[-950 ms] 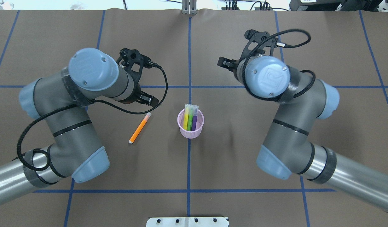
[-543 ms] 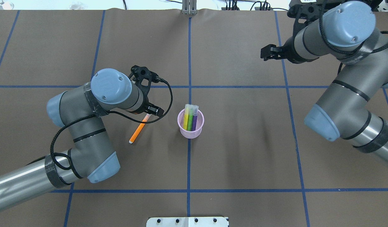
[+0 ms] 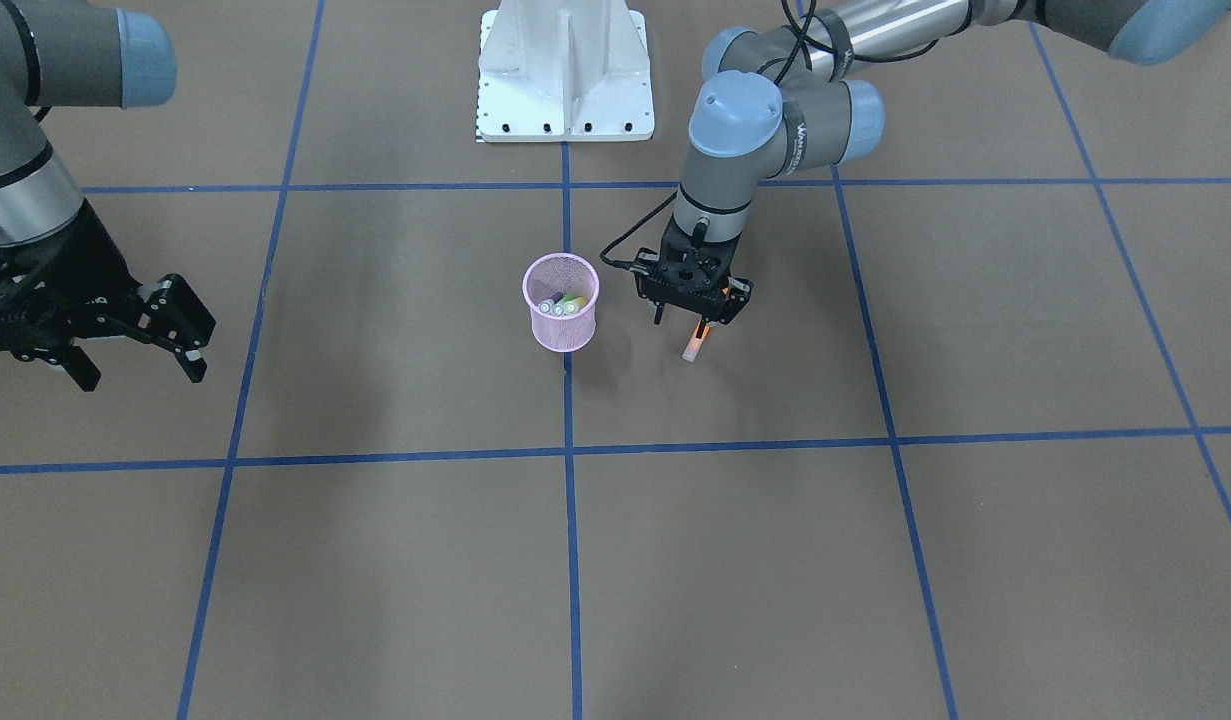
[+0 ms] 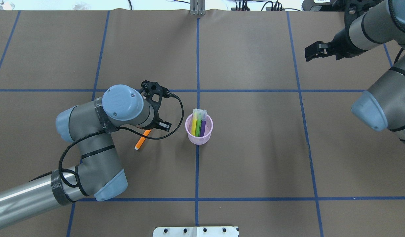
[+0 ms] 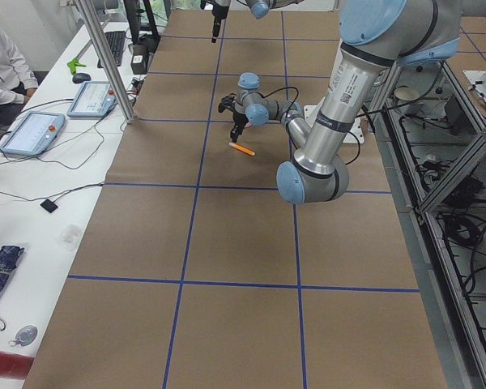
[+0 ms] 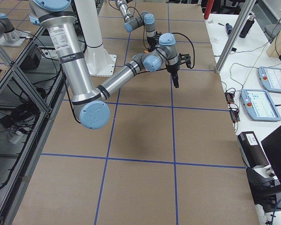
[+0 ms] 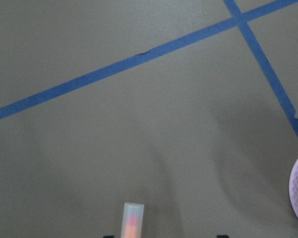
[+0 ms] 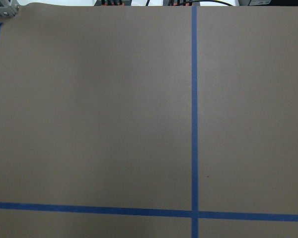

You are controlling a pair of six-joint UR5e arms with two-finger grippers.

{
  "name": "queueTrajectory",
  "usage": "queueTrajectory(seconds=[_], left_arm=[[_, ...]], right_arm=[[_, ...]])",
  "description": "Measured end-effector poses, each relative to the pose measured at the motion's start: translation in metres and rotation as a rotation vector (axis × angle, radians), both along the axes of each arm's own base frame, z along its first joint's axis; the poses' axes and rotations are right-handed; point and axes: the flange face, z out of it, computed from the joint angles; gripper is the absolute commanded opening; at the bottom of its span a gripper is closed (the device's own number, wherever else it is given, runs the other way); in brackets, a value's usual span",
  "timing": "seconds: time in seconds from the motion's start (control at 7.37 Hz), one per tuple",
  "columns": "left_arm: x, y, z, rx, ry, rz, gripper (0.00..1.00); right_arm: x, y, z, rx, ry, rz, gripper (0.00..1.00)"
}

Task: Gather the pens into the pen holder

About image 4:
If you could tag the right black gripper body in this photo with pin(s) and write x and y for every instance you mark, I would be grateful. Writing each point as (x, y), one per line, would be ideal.
(341, 48)

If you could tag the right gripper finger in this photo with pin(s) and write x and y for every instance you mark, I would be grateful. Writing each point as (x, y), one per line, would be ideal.
(319, 49)

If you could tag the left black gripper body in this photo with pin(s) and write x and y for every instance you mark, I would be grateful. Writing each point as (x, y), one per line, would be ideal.
(156, 120)

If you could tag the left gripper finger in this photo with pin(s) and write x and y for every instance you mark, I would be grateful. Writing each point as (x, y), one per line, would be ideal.
(163, 125)

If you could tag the orange marker pen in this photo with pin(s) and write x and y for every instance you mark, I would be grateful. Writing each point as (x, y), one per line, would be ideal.
(142, 139)

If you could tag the green marker pen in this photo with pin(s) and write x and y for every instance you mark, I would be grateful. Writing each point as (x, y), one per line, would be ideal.
(198, 123)

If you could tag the purple marker pen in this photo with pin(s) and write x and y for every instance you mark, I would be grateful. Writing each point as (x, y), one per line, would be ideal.
(203, 122)

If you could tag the yellow marker pen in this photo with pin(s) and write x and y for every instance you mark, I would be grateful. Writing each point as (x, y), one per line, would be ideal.
(194, 121)

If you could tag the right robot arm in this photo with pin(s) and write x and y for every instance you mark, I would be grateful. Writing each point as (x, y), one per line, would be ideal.
(369, 24)

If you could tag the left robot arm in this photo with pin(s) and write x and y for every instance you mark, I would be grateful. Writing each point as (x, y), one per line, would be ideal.
(90, 165)

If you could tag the pink mesh pen holder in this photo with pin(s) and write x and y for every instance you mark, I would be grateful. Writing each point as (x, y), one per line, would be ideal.
(207, 133)

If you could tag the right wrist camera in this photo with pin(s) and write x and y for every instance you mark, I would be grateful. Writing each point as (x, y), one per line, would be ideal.
(353, 8)

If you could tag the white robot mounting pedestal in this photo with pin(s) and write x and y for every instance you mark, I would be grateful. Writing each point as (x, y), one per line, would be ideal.
(197, 231)

